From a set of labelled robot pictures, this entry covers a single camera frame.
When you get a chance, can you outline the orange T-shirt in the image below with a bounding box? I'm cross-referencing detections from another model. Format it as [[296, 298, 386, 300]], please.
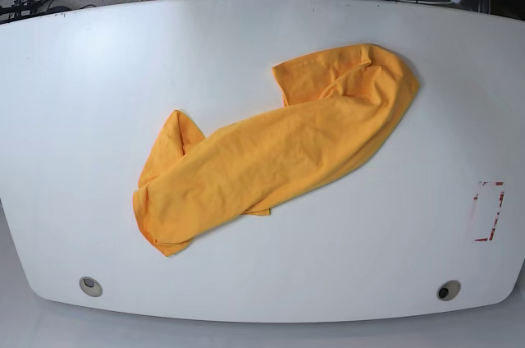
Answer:
[[132, 44, 420, 256]]

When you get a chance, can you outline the red tape rectangle marking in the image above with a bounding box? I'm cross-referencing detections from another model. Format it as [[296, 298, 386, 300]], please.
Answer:
[[469, 181, 505, 242]]

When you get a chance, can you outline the left table cable grommet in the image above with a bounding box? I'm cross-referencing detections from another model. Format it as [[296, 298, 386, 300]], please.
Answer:
[[79, 277, 103, 297]]

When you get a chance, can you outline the table cable grommet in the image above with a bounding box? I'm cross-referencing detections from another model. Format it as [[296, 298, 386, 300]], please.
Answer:
[[436, 280, 461, 301], [79, 277, 103, 297]]

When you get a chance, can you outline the right table cable grommet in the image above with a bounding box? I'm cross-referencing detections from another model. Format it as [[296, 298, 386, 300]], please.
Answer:
[[436, 280, 461, 301]]

